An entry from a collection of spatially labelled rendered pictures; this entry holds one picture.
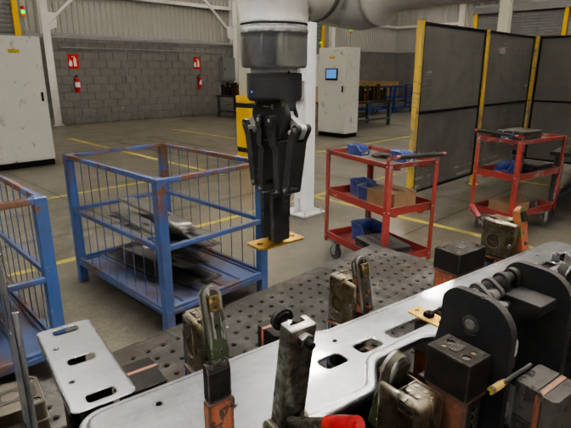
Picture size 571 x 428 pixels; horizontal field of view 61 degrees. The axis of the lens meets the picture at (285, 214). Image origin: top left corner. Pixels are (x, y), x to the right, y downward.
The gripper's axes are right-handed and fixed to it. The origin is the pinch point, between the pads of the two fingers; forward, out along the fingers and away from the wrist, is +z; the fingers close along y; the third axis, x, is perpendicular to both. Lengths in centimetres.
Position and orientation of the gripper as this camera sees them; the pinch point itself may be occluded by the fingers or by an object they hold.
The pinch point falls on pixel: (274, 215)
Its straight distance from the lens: 70.9
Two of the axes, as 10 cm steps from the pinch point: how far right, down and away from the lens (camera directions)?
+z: 0.0, 9.6, 2.8
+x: -7.8, 1.7, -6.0
